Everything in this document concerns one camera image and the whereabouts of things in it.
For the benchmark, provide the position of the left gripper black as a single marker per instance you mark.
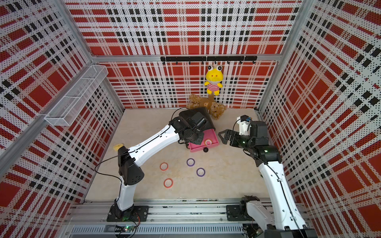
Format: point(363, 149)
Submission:
point(188, 140)

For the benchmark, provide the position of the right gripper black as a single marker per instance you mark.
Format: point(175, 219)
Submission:
point(235, 137)

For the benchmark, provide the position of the pink drawer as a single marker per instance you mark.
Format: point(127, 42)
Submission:
point(208, 134)

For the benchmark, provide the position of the purple tape roll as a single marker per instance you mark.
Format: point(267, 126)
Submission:
point(200, 172)
point(190, 162)

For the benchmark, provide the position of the yellow tape roll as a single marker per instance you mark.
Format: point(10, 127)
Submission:
point(208, 142)

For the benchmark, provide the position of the black drawer cabinet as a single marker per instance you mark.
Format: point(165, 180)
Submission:
point(198, 119)

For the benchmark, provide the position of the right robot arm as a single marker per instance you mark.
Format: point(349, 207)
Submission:
point(285, 221)

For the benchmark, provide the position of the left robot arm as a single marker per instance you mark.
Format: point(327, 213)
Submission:
point(131, 159)

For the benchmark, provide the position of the red tape roll upper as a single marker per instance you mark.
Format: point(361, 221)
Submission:
point(164, 166)

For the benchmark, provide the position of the red tape roll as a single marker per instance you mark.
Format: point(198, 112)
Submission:
point(168, 183)
point(164, 166)

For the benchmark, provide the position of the red tape roll lower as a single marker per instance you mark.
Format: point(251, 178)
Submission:
point(168, 183)

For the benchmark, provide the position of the brown teddy bear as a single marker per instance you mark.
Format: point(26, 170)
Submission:
point(216, 110)

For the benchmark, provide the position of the yellow frog plush toy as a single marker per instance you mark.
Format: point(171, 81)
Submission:
point(214, 77)

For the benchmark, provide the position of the small yellow foam piece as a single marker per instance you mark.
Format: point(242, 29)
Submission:
point(118, 146)

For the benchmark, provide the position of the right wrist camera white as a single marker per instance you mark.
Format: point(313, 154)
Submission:
point(244, 124)

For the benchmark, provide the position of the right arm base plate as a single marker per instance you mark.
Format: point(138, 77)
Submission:
point(236, 213)

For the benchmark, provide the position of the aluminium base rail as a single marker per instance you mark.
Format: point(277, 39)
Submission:
point(190, 218)

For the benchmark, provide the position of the black hook rail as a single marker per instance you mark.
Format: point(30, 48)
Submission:
point(208, 58)

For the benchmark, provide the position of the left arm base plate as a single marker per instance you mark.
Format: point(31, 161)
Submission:
point(135, 214)

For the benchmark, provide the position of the white wire mesh basket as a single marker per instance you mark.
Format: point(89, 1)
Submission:
point(68, 108)

